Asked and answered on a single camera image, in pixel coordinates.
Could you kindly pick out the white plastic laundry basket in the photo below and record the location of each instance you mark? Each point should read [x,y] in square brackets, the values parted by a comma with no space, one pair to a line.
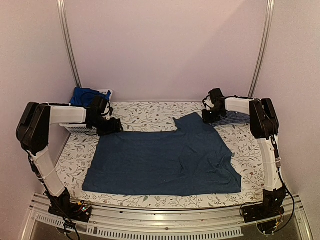
[81,128]

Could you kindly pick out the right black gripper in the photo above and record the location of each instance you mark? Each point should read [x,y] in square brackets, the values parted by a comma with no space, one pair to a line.
[207,119]

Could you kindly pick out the bright blue garment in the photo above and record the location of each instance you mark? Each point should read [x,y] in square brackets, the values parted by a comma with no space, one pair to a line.
[84,96]

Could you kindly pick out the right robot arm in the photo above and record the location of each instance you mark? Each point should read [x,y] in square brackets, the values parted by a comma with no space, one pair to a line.
[264,126]

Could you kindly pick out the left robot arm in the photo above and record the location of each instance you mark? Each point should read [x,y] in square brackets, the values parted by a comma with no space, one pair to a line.
[33,134]

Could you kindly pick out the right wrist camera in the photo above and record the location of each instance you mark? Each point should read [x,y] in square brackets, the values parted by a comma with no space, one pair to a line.
[207,103]

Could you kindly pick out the left aluminium frame post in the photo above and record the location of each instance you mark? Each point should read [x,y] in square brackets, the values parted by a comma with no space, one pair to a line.
[61,7]

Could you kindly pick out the folded blue checkered shirt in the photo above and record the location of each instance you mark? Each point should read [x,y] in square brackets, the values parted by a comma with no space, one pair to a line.
[231,118]

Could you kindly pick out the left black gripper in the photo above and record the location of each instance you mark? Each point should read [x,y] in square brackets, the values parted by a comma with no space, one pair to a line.
[115,127]

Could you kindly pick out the right aluminium frame post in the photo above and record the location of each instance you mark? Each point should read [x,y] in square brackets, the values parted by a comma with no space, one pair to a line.
[263,47]

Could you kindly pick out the floral patterned table mat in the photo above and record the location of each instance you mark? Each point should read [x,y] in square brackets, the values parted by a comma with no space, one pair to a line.
[78,153]

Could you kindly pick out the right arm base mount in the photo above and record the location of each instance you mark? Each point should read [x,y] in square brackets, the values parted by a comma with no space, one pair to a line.
[252,212]

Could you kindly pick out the dark teal t-shirt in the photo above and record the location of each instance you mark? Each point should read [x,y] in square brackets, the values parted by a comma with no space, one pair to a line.
[191,160]

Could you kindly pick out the aluminium frame post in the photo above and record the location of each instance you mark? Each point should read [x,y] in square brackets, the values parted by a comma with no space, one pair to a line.
[61,7]
[263,47]

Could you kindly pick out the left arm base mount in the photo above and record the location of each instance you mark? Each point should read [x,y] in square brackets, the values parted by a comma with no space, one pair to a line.
[75,211]

